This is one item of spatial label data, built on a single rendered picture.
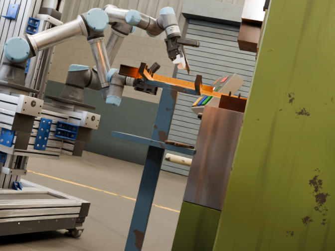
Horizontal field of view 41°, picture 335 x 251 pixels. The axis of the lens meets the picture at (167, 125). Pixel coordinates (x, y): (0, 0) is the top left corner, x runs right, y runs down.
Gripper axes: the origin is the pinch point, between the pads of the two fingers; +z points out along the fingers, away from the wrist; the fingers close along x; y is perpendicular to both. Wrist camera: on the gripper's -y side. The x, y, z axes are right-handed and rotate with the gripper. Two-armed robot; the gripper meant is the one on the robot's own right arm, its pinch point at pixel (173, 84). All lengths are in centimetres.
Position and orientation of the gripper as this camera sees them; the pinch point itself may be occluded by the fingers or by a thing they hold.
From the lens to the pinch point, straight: 232.1
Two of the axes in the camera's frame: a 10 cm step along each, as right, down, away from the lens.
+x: -2.1, -0.9, -9.7
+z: 9.5, 2.3, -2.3
